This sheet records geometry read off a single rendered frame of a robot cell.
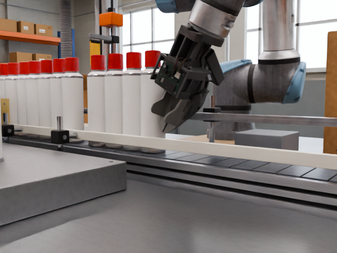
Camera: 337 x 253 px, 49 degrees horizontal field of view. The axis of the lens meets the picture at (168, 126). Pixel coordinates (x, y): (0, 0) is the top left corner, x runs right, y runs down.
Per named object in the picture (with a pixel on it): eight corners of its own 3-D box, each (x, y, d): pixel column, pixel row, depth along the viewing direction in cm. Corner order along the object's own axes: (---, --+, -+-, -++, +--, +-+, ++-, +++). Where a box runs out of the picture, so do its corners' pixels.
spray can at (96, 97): (83, 145, 85) (81, 54, 83) (99, 143, 89) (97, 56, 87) (100, 147, 82) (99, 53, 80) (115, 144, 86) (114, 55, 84)
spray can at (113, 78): (100, 147, 82) (99, 53, 81) (118, 144, 86) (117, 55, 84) (115, 149, 79) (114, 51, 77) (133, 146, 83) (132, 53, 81)
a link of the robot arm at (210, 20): (211, 3, 68) (247, 21, 64) (201, 26, 69) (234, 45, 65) (188, -6, 62) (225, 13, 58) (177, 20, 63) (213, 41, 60)
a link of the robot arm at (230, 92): (218, 104, 120) (218, 62, 119) (260, 105, 115) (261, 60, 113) (206, 105, 109) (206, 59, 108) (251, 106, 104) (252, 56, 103)
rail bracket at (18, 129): (-2, 159, 95) (-4, 112, 94) (21, 156, 100) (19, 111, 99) (5, 160, 93) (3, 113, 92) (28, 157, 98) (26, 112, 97)
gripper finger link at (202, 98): (171, 111, 71) (189, 71, 68) (176, 110, 73) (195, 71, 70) (188, 124, 69) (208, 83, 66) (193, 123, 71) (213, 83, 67)
